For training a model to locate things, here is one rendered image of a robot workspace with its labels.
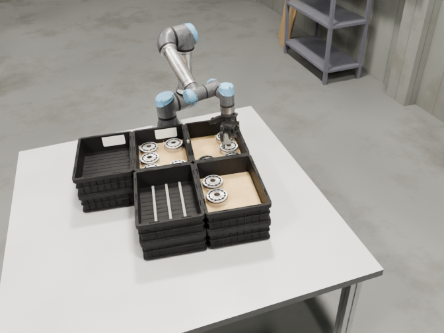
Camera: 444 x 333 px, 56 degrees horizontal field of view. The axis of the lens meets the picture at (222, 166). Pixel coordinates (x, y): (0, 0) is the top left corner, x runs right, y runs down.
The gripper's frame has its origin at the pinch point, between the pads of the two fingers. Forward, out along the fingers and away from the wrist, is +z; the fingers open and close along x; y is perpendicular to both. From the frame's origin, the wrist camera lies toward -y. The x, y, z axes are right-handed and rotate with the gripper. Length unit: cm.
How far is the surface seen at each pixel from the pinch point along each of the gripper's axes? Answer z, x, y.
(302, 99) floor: 90, 232, -27
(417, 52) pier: 32, 257, 75
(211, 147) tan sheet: 6.6, 1.7, -10.1
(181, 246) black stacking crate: 14, -65, 10
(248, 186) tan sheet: 6.7, -21.7, 23.7
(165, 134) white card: 1.4, -3.6, -37.6
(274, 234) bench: 20, -35, 43
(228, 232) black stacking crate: 9, -52, 27
